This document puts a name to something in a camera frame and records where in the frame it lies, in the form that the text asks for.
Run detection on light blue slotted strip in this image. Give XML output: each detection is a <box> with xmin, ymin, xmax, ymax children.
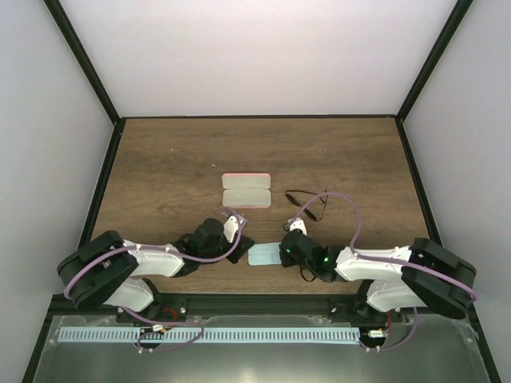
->
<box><xmin>57</xmin><ymin>326</ymin><xmax>360</xmax><ymax>345</ymax></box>

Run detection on black aluminium frame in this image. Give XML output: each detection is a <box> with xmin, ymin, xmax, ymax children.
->
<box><xmin>22</xmin><ymin>0</ymin><xmax>501</xmax><ymax>382</ymax></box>

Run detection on pink glasses case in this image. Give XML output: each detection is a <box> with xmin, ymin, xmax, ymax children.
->
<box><xmin>221</xmin><ymin>173</ymin><xmax>271</xmax><ymax>208</ymax></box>

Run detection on grey metal front plate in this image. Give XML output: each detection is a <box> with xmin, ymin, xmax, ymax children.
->
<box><xmin>35</xmin><ymin>315</ymin><xmax>489</xmax><ymax>382</ymax></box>

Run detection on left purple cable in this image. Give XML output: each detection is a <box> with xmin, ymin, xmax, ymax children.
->
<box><xmin>64</xmin><ymin>206</ymin><xmax>245</xmax><ymax>354</ymax></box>

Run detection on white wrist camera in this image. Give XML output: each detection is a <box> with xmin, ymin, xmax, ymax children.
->
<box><xmin>283</xmin><ymin>218</ymin><xmax>307</xmax><ymax>235</ymax></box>
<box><xmin>224</xmin><ymin>215</ymin><xmax>247</xmax><ymax>243</ymax></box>

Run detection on purple cable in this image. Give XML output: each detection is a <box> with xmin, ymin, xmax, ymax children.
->
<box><xmin>64</xmin><ymin>206</ymin><xmax>245</xmax><ymax>354</ymax></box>
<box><xmin>291</xmin><ymin>192</ymin><xmax>478</xmax><ymax>352</ymax></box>

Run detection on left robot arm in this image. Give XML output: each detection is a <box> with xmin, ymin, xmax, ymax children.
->
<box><xmin>57</xmin><ymin>215</ymin><xmax>255</xmax><ymax>322</ymax></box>

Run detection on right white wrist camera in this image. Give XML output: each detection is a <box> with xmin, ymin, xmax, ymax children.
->
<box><xmin>283</xmin><ymin>218</ymin><xmax>307</xmax><ymax>235</ymax></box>

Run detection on black sunglasses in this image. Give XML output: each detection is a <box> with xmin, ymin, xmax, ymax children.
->
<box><xmin>284</xmin><ymin>189</ymin><xmax>328</xmax><ymax>223</ymax></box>

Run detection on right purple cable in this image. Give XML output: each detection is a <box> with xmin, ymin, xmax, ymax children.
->
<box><xmin>291</xmin><ymin>192</ymin><xmax>478</xmax><ymax>352</ymax></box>

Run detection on light blue cleaning cloth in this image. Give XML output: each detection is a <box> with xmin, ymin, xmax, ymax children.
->
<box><xmin>248</xmin><ymin>243</ymin><xmax>282</xmax><ymax>267</ymax></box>

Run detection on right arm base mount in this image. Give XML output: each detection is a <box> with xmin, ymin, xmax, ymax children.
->
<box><xmin>327</xmin><ymin>294</ymin><xmax>388</xmax><ymax>326</ymax></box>

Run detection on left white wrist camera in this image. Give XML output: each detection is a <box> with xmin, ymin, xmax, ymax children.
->
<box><xmin>224</xmin><ymin>215</ymin><xmax>247</xmax><ymax>243</ymax></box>

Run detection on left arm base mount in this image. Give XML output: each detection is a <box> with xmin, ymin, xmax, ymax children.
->
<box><xmin>137</xmin><ymin>294</ymin><xmax>188</xmax><ymax>322</ymax></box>

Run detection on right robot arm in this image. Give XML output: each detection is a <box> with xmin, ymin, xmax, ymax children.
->
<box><xmin>279</xmin><ymin>230</ymin><xmax>477</xmax><ymax>322</ymax></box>

